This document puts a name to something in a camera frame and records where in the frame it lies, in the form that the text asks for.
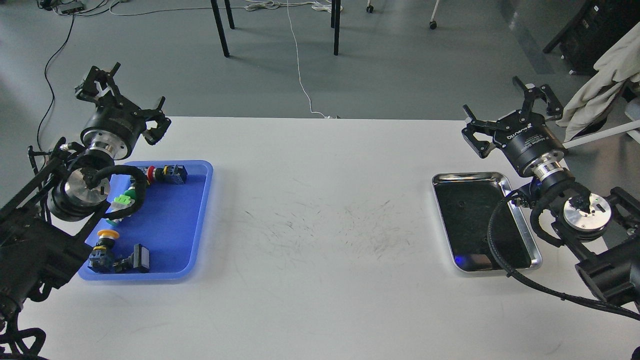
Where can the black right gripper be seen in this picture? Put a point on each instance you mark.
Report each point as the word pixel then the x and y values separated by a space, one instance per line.
pixel 523 137

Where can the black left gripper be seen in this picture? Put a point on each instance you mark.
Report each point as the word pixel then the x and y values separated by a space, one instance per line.
pixel 111 129

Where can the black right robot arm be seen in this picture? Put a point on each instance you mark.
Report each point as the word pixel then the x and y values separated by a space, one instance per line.
pixel 601 231

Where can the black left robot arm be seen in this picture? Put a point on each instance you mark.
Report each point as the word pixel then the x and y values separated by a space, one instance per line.
pixel 45 226

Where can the beige cloth on chair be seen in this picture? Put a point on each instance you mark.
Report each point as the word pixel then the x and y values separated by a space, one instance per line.
pixel 590 105

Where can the red emergency stop button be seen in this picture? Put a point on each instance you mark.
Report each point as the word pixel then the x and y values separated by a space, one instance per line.
pixel 171 174

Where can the silver metal tray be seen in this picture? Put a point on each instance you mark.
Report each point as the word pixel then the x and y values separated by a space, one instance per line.
pixel 466 202

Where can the power strip on floor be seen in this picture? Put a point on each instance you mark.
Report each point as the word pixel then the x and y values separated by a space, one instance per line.
pixel 68 7

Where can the blue plastic tray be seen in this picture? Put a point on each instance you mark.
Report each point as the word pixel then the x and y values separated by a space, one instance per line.
pixel 169 225

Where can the black table leg left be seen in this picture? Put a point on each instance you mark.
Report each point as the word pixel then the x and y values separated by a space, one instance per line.
pixel 219 24

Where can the black table leg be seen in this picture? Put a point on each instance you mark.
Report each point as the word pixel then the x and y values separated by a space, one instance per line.
pixel 219 24
pixel 335 23

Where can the black cabinet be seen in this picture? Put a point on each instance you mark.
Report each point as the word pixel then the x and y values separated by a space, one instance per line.
pixel 597 26

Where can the black table leg right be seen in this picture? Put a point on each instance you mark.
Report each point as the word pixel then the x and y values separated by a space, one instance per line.
pixel 335 23

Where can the green push button switch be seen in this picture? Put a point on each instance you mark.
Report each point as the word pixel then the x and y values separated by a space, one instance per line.
pixel 125 200

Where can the white chair frame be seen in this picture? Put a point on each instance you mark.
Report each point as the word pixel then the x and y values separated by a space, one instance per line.
pixel 631 128

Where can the yellow push button switch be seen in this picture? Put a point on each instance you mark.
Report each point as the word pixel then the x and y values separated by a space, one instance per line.
pixel 102 258

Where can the black square switch part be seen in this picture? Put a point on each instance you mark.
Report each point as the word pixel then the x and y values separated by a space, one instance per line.
pixel 139 261

